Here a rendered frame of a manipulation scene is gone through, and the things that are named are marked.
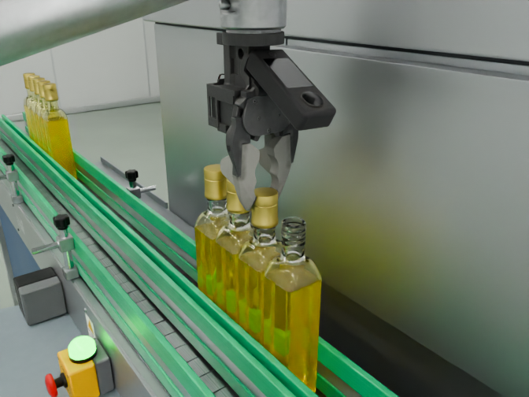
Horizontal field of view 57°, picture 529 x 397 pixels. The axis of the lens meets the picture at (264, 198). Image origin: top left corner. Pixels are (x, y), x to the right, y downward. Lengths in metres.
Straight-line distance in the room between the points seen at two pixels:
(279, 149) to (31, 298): 0.68
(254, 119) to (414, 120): 0.18
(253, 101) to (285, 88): 0.06
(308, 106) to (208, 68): 0.50
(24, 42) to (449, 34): 0.41
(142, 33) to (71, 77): 1.08
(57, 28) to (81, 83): 6.28
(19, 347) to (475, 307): 0.85
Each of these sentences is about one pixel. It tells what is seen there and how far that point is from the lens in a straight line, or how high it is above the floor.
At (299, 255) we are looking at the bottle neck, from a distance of 0.59.
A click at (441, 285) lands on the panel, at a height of 1.08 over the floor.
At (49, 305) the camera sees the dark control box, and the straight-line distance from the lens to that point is 1.14.
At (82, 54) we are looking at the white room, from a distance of 6.57.
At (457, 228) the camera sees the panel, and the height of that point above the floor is 1.15.
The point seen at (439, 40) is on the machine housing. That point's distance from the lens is 0.57.
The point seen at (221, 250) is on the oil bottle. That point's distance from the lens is 0.69.
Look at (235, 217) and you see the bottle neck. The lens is 0.67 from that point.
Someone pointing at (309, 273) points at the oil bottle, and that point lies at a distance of 0.60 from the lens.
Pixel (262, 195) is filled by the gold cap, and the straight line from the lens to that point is 0.61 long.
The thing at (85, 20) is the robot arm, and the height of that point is 1.38.
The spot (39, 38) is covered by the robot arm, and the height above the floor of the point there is 1.37.
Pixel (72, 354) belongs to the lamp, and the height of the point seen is 0.84.
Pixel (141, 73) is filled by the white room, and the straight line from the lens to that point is 6.86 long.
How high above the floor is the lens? 1.39
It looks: 23 degrees down
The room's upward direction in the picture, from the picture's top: straight up
